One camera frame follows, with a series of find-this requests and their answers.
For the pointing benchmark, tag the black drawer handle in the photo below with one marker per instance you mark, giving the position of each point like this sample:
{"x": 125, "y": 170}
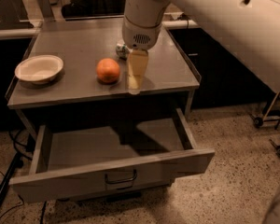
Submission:
{"x": 120, "y": 177}

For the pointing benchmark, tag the grey metal cabinet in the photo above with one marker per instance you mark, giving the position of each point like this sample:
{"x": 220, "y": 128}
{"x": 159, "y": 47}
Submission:
{"x": 81, "y": 45}

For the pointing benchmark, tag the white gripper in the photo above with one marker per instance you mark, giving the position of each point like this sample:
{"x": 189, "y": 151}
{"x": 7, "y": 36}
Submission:
{"x": 139, "y": 34}

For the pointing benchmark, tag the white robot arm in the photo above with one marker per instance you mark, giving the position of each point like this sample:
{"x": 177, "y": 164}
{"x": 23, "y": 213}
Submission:
{"x": 248, "y": 29}

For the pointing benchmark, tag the white bowl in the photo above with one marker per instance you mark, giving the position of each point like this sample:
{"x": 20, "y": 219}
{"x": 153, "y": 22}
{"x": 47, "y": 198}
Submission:
{"x": 39, "y": 69}

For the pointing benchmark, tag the white horizontal rail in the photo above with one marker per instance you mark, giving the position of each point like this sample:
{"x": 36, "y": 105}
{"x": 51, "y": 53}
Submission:
{"x": 180, "y": 24}

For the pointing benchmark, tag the crushed soda can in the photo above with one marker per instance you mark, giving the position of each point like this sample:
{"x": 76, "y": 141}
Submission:
{"x": 122, "y": 50}

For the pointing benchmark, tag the open grey top drawer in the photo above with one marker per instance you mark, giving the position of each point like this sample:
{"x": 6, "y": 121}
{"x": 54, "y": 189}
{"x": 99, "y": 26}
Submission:
{"x": 72, "y": 165}

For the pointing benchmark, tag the black wheeled cart base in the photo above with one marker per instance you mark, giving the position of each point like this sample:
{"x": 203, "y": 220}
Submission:
{"x": 269, "y": 118}

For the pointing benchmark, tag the orange fruit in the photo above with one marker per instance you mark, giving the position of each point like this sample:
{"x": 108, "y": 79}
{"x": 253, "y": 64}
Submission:
{"x": 108, "y": 71}

